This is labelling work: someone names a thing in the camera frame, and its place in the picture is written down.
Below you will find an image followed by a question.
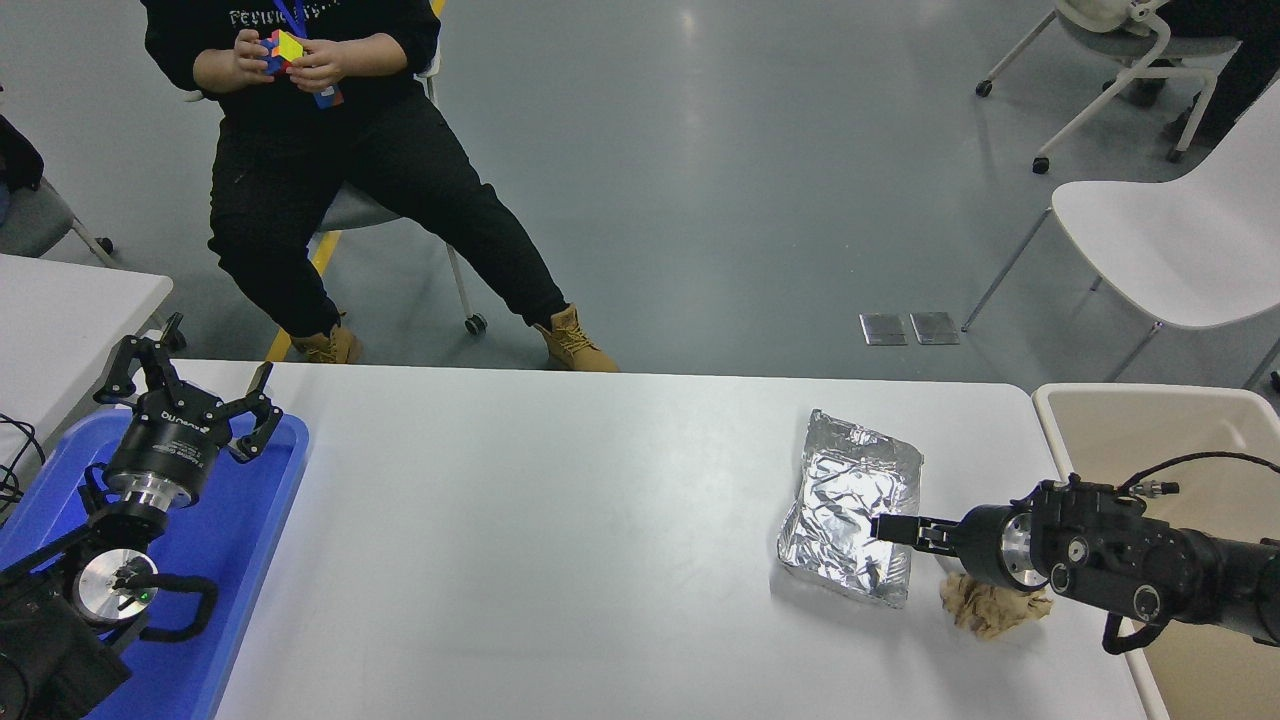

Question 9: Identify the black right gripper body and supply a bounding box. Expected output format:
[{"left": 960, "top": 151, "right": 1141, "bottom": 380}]
[{"left": 950, "top": 505, "right": 1013, "bottom": 591}]

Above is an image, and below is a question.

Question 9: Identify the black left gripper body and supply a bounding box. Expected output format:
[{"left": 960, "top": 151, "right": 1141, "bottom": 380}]
[{"left": 105, "top": 393, "right": 234, "bottom": 495}]

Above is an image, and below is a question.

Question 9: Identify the tan paper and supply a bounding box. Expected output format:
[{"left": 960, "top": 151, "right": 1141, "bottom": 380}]
[{"left": 939, "top": 572, "right": 1053, "bottom": 642}]

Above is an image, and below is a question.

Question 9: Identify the silver foil tray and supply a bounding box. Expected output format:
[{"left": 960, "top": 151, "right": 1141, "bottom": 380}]
[{"left": 777, "top": 408, "right": 924, "bottom": 609}]

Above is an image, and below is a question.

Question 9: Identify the colourful puzzle cube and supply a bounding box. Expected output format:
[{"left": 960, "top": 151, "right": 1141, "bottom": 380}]
[{"left": 260, "top": 29, "right": 305, "bottom": 76}]

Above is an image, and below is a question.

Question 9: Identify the person's right hand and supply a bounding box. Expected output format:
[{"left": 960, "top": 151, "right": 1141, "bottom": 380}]
[{"left": 205, "top": 30, "right": 276, "bottom": 96}]

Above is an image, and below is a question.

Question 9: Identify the person's left hand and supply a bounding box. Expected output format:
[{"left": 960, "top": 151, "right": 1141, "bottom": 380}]
[{"left": 285, "top": 38, "right": 346, "bottom": 93}]

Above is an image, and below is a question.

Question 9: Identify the white side table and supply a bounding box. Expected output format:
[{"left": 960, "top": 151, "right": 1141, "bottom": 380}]
[{"left": 0, "top": 253, "right": 174, "bottom": 471}]

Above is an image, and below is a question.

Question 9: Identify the blue plastic tray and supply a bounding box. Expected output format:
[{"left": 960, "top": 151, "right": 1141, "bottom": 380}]
[{"left": 0, "top": 408, "right": 309, "bottom": 720}]

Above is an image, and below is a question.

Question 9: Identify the large pale beige bin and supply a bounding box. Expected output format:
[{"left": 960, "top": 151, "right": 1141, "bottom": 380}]
[{"left": 1032, "top": 383, "right": 1280, "bottom": 720}]

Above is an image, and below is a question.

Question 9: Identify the grey padded chair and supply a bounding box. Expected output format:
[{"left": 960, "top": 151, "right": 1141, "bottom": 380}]
[{"left": 0, "top": 178, "right": 114, "bottom": 269}]

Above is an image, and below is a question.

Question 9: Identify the grey wheeled chair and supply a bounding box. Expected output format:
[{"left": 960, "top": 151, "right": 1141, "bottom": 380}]
[{"left": 318, "top": 50, "right": 488, "bottom": 336}]

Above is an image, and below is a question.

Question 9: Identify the seated person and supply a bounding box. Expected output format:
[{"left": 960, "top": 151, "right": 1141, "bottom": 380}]
[{"left": 140, "top": 0, "right": 619, "bottom": 373}]

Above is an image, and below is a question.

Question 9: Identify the person in dark clothing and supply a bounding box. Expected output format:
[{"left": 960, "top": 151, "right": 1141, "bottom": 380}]
[{"left": 0, "top": 113, "right": 46, "bottom": 226}]

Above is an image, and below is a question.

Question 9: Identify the white shell chair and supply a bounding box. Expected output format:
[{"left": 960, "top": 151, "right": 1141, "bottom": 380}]
[{"left": 962, "top": 80, "right": 1280, "bottom": 391}]

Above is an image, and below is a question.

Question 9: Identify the person in black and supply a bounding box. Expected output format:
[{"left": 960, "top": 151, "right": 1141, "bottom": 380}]
[{"left": 1105, "top": 0, "right": 1280, "bottom": 151}]

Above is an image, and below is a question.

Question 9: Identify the thin black cable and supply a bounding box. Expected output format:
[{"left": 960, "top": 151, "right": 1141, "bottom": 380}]
[{"left": 0, "top": 413, "right": 46, "bottom": 516}]

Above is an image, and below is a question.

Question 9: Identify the blue lanyard with badge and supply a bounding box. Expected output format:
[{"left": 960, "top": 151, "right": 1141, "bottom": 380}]
[{"left": 272, "top": 0, "right": 344, "bottom": 109}]

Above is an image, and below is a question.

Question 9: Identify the white frame office chair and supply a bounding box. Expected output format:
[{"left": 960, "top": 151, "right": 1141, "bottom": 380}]
[{"left": 975, "top": 0, "right": 1241, "bottom": 175}]

